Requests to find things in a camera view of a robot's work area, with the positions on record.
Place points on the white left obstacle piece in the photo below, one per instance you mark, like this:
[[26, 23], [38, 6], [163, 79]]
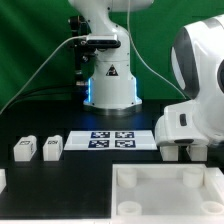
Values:
[[2, 180]]

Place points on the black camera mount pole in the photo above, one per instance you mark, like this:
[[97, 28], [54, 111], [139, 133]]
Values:
[[79, 27]]

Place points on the white marker base sheet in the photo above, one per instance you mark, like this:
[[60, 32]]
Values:
[[111, 140]]

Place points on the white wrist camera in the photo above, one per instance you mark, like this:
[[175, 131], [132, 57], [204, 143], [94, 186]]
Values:
[[176, 127]]

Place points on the white square tabletop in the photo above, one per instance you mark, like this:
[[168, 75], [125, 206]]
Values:
[[167, 194]]

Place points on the grey camera on base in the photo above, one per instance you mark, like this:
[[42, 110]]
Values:
[[103, 42]]

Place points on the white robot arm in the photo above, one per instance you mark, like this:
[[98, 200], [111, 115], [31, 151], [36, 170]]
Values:
[[197, 58]]

